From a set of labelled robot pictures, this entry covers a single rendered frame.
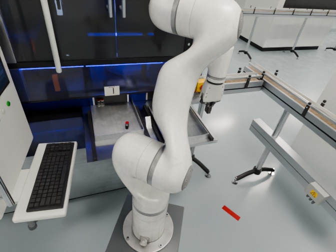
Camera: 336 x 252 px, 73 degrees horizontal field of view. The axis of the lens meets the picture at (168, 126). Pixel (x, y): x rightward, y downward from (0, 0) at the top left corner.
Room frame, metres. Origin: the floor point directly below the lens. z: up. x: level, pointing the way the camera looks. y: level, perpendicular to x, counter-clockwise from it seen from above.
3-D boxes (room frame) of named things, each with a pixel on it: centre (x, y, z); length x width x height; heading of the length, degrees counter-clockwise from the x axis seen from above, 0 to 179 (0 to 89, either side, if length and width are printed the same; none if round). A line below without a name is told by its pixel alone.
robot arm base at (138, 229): (0.44, 0.03, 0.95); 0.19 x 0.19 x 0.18
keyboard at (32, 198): (0.67, 0.51, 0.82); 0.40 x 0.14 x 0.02; 16
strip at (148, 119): (0.97, 0.09, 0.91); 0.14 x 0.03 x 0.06; 23
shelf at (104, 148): (1.06, 0.13, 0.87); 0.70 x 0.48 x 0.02; 113
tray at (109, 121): (1.05, 0.31, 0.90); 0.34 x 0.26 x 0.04; 23
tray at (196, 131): (1.08, -0.05, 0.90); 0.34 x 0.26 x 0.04; 23
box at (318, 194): (1.00, -1.05, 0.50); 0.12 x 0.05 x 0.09; 23
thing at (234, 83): (1.64, -0.39, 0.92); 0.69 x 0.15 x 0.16; 113
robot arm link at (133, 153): (0.45, 0.06, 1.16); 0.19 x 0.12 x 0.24; 67
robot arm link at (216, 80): (0.94, -0.19, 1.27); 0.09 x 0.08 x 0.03; 113
